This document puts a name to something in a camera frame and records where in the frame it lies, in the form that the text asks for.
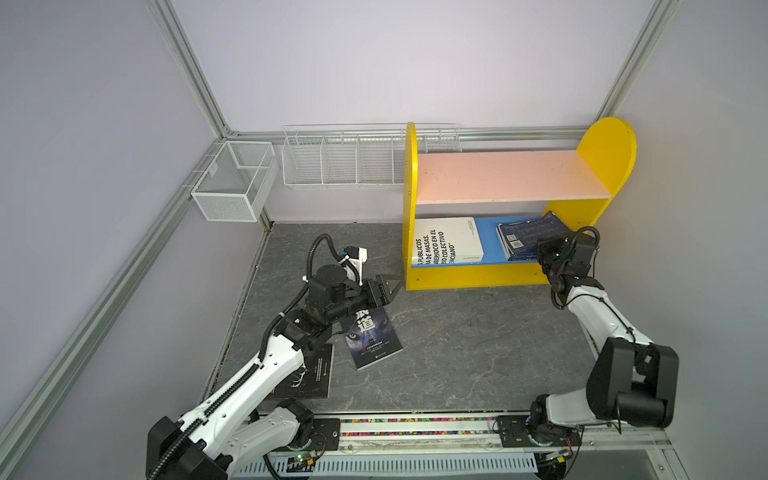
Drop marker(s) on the navy book with QR code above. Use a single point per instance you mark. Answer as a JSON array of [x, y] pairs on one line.
[[519, 240]]

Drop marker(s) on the white mesh box basket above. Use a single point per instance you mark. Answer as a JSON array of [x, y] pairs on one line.
[[235, 185]]

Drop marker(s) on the aluminium mounting rail frame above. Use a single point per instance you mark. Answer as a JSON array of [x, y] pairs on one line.
[[451, 445]]

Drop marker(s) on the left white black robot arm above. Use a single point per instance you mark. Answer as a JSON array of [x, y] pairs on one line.
[[221, 435]]

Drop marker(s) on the yellow pink blue bookshelf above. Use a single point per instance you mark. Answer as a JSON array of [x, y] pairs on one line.
[[576, 185]]

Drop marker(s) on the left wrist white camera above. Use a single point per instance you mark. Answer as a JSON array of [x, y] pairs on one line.
[[353, 258]]

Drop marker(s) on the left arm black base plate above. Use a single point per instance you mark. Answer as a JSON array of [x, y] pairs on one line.
[[324, 434]]

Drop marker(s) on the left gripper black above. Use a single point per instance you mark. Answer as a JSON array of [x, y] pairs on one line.
[[384, 298]]

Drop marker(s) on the white wire divider rack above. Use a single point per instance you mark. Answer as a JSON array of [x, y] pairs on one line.
[[344, 155]]

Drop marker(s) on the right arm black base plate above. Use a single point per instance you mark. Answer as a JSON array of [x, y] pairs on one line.
[[517, 431]]

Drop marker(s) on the white Spanish text book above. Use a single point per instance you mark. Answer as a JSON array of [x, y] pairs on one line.
[[446, 241]]

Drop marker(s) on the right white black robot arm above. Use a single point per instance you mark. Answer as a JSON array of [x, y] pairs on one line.
[[634, 379]]

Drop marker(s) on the black book white characters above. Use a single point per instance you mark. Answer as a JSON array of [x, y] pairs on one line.
[[370, 336]]

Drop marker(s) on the black book gold characters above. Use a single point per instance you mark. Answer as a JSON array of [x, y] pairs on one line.
[[311, 380]]

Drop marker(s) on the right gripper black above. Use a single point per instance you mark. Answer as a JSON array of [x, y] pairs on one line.
[[544, 247]]

